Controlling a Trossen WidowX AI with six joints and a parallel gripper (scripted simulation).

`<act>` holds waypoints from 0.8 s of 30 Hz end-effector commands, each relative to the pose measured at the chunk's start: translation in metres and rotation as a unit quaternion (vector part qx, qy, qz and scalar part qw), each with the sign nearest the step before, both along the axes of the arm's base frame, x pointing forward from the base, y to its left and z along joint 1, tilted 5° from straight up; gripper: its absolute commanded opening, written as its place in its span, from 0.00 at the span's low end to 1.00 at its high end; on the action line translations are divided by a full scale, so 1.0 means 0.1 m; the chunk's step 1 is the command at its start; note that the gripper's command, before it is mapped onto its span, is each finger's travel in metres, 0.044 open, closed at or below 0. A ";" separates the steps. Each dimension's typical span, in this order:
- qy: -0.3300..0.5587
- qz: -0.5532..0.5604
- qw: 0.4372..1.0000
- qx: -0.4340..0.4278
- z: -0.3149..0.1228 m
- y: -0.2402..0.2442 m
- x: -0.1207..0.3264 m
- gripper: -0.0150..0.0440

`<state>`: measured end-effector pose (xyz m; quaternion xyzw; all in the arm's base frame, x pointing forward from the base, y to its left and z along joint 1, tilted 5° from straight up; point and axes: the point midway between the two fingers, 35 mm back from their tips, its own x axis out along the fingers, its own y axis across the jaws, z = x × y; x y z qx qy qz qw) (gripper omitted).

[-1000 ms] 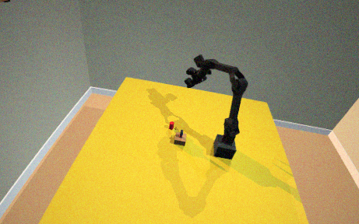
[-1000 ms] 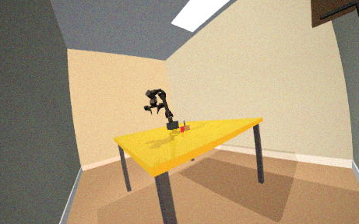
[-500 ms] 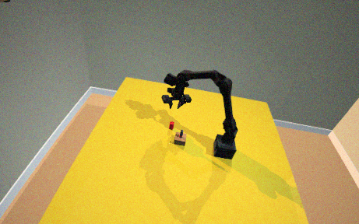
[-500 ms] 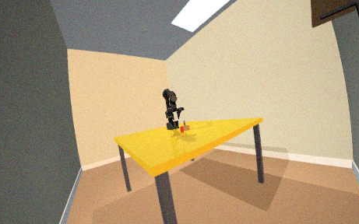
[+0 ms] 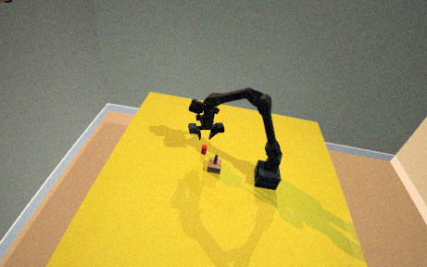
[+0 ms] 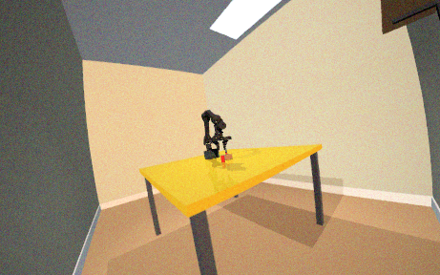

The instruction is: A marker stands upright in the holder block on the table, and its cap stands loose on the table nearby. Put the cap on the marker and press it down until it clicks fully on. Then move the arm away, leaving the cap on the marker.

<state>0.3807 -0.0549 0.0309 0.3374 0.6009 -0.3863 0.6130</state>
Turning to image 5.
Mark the red marker cap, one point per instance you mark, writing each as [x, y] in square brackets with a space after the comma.
[204, 149]

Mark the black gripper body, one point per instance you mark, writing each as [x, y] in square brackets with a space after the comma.
[206, 125]

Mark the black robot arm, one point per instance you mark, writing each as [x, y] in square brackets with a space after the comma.
[258, 99]

